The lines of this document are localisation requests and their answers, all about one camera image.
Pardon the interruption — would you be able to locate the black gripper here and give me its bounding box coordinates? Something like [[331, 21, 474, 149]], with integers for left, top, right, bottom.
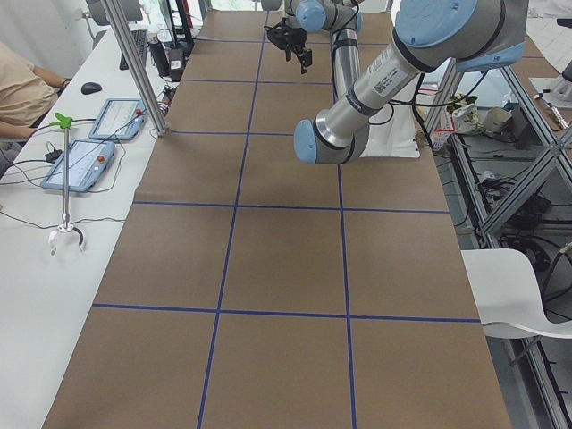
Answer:
[[279, 27, 313, 74]]

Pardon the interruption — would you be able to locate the silver reacher grabber green handle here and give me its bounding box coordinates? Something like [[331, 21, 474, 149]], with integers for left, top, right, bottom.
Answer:
[[48, 112, 84, 256]]

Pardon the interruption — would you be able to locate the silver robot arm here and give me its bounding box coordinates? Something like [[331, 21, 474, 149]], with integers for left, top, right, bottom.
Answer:
[[278, 1, 360, 100], [294, 1, 528, 164]]

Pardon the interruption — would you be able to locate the black water bottle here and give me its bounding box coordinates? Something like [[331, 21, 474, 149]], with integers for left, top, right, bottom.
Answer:
[[148, 36, 170, 77]]

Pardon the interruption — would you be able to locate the black keyboard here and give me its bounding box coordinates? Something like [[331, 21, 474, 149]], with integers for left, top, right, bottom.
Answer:
[[118, 29, 149, 72]]

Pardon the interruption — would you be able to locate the white plastic bag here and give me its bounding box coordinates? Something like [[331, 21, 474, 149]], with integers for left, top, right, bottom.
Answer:
[[447, 93, 484, 135]]

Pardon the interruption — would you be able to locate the far blue teach pendant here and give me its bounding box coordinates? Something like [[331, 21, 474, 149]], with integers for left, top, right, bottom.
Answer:
[[88, 98, 146, 140]]

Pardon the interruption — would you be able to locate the blue teach pendant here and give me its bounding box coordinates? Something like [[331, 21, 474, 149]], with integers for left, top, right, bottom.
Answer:
[[88, 98, 146, 140], [40, 139, 115, 193]]

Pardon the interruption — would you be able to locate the black computer mouse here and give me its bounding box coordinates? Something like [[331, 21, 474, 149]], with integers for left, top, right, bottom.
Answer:
[[80, 82, 102, 95]]

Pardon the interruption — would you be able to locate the near blue teach pendant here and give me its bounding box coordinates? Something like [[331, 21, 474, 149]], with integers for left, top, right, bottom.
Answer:
[[40, 139, 115, 193]]

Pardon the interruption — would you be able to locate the person in beige shirt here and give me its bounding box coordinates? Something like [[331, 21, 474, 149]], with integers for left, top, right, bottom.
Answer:
[[1, 44, 71, 172]]

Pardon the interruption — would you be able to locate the white chair seat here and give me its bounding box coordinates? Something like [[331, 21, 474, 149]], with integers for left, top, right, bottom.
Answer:
[[461, 248, 571, 340]]

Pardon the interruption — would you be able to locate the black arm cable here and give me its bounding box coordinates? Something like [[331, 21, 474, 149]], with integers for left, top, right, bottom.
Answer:
[[370, 66, 492, 127]]

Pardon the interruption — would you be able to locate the white camera pole with base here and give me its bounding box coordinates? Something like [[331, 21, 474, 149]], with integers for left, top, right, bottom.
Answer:
[[361, 105, 420, 158]]

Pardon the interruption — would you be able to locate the aluminium frame post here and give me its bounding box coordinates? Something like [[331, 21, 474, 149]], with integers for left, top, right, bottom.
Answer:
[[101, 0, 167, 137]]

